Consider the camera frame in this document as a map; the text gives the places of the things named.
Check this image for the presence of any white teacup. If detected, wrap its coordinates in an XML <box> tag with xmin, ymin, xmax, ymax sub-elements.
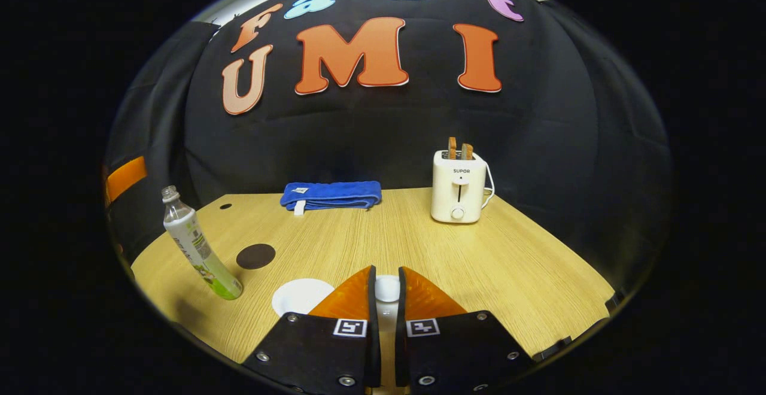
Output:
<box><xmin>272</xmin><ymin>278</ymin><xmax>336</xmax><ymax>318</ymax></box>

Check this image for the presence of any blue folded towel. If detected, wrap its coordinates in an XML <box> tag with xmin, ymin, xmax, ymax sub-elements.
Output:
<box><xmin>280</xmin><ymin>181</ymin><xmax>382</xmax><ymax>215</ymax></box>

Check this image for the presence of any clear water bottle green label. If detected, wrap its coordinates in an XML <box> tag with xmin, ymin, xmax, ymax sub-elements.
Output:
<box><xmin>160</xmin><ymin>185</ymin><xmax>244</xmax><ymax>301</ymax></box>

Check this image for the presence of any white toaster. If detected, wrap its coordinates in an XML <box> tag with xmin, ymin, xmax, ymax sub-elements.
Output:
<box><xmin>430</xmin><ymin>150</ymin><xmax>488</xmax><ymax>224</ymax></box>

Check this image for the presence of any white toaster power cord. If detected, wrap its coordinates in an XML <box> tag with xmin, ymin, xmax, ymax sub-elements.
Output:
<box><xmin>481</xmin><ymin>162</ymin><xmax>496</xmax><ymax>210</ymax></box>

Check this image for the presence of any black backdrop cloth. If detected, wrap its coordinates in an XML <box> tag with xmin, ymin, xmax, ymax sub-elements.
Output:
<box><xmin>103</xmin><ymin>0</ymin><xmax>674</xmax><ymax>300</ymax></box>

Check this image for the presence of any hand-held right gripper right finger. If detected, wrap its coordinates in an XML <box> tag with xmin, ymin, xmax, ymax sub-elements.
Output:
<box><xmin>394</xmin><ymin>266</ymin><xmax>535</xmax><ymax>395</ymax></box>

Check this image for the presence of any dark round coaster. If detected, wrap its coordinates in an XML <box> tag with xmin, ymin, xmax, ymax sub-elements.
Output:
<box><xmin>236</xmin><ymin>243</ymin><xmax>276</xmax><ymax>271</ymax></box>

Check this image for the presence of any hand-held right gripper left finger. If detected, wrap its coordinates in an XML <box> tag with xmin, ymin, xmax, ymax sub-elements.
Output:
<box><xmin>242</xmin><ymin>265</ymin><xmax>382</xmax><ymax>395</ymax></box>

